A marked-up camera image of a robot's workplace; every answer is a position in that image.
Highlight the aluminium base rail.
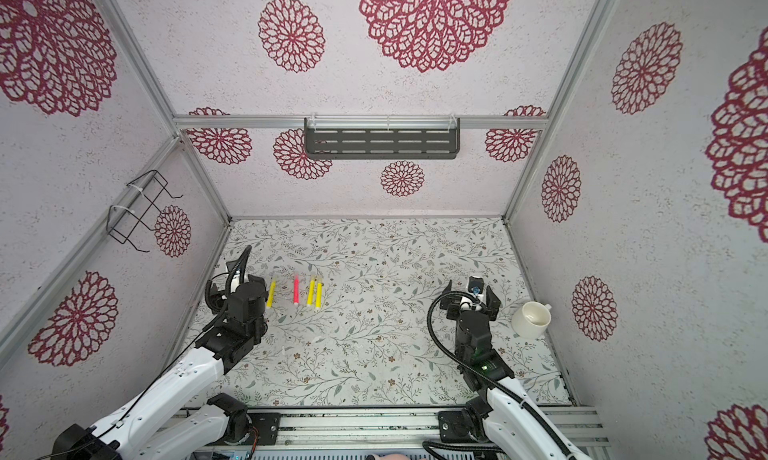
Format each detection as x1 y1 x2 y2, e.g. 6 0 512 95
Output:
143 405 610 460

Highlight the pink highlighter pen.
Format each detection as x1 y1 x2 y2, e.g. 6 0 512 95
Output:
293 274 301 305

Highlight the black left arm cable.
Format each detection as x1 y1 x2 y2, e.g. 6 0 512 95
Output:
35 244 253 460

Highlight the black wire wall basket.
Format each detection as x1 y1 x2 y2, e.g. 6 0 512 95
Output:
104 169 183 253

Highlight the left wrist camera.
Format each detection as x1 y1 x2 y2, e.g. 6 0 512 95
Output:
225 268 247 295

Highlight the dark grey wall shelf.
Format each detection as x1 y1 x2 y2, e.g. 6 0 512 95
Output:
303 117 461 160

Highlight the white mug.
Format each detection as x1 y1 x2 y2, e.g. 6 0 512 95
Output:
511 301 552 339

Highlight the black corrugated right cable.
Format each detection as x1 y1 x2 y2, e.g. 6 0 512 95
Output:
426 290 577 460

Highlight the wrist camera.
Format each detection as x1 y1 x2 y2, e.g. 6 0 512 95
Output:
225 268 247 295
459 276 486 311

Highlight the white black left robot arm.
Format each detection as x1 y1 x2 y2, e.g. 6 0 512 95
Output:
50 275 269 459

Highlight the yellow highlighter pen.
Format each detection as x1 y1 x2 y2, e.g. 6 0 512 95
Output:
266 278 277 309

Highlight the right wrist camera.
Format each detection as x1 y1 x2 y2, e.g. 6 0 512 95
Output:
459 276 486 311

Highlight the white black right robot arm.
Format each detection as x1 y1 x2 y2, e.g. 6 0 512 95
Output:
426 285 588 459

